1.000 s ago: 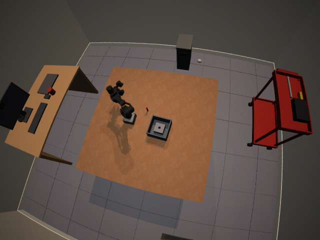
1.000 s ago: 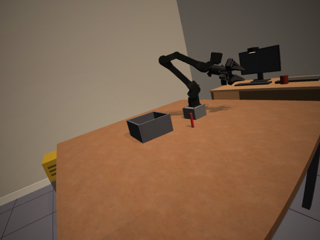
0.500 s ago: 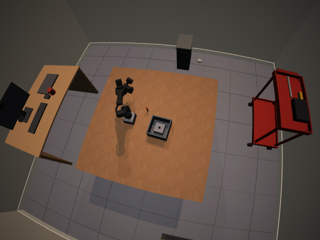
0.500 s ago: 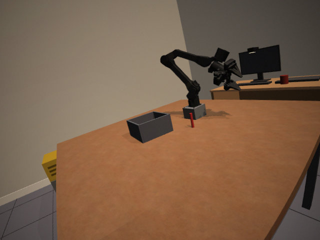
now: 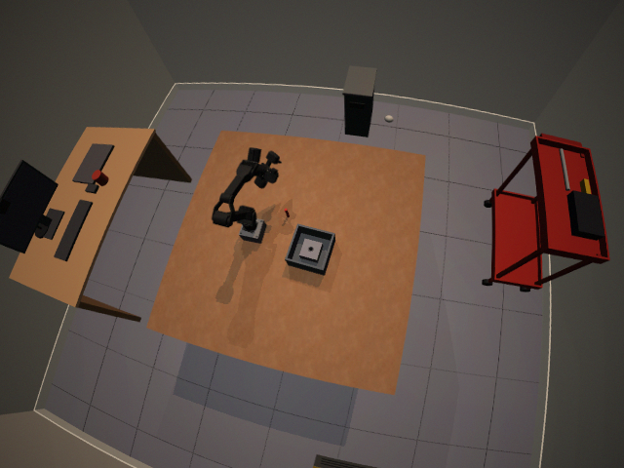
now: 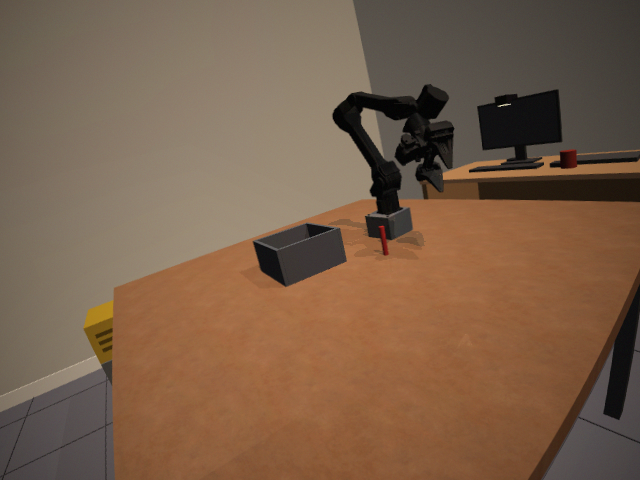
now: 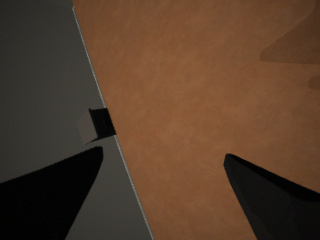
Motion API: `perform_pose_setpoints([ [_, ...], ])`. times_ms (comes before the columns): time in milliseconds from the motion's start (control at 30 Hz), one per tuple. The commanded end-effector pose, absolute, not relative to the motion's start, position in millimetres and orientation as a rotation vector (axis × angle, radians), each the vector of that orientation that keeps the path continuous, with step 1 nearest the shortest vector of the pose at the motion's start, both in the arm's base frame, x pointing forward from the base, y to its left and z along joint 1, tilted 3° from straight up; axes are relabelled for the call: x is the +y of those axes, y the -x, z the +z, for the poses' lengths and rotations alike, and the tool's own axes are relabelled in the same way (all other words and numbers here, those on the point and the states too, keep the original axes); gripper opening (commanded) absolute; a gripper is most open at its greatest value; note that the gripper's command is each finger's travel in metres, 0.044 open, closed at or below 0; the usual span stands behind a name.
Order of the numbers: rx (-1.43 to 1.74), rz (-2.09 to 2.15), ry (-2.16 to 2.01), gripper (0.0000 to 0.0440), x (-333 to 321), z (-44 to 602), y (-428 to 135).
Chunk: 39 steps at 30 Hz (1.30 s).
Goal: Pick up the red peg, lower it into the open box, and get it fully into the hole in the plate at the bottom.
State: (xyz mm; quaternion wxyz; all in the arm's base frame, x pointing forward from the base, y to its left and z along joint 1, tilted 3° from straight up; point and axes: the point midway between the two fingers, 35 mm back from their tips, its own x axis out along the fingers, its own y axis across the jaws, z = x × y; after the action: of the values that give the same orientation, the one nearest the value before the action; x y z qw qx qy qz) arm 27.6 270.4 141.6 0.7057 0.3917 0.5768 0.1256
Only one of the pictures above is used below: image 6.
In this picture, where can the dark red peg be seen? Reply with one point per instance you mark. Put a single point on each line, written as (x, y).
(383, 238)

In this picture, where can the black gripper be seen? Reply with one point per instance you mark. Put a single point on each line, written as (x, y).
(438, 138)

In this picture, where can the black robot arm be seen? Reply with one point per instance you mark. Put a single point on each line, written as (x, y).
(384, 174)

